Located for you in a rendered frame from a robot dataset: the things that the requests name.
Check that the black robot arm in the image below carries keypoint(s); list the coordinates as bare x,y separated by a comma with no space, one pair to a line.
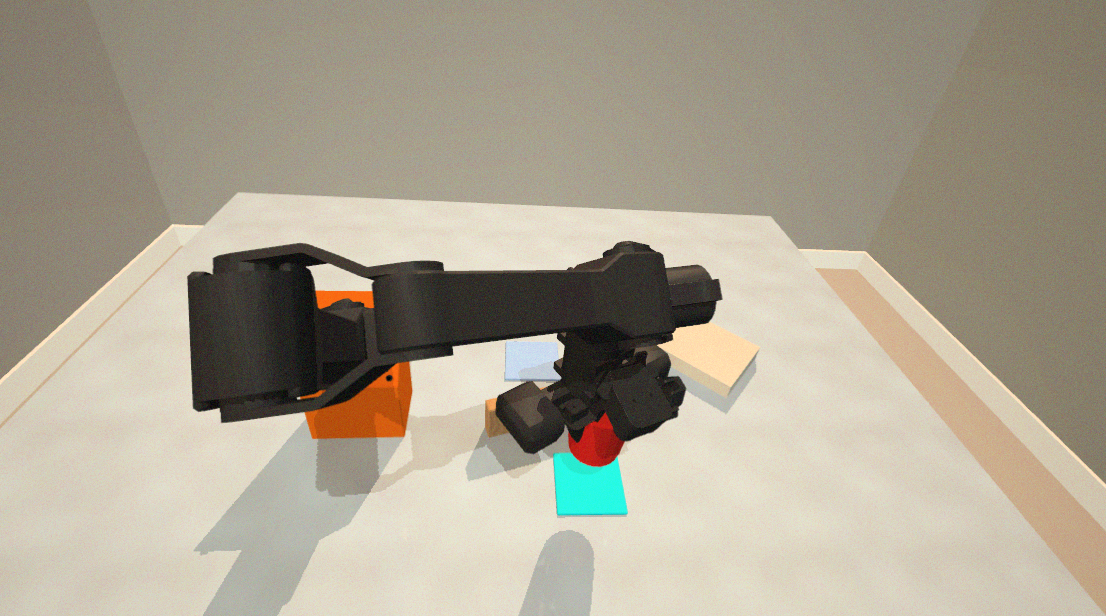
258,339

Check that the red cup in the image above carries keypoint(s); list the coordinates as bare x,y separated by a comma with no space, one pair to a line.
599,446

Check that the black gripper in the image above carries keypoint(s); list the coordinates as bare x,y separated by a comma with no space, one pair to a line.
536,418

